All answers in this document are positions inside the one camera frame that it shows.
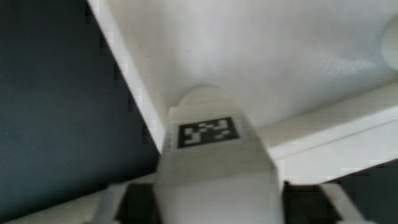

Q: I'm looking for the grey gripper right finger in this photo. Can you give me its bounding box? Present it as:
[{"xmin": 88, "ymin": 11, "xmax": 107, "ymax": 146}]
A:
[{"xmin": 283, "ymin": 182, "xmax": 374, "ymax": 224}]

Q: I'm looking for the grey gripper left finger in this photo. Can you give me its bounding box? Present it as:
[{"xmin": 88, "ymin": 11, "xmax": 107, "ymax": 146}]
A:
[{"xmin": 91, "ymin": 183, "xmax": 163, "ymax": 224}]

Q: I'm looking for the white table leg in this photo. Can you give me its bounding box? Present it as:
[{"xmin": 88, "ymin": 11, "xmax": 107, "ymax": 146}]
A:
[
  {"xmin": 155, "ymin": 86, "xmax": 285, "ymax": 224},
  {"xmin": 381, "ymin": 16, "xmax": 398, "ymax": 71}
]

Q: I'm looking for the white square table top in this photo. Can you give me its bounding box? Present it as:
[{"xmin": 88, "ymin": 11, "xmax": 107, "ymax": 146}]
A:
[{"xmin": 86, "ymin": 0, "xmax": 398, "ymax": 161}]

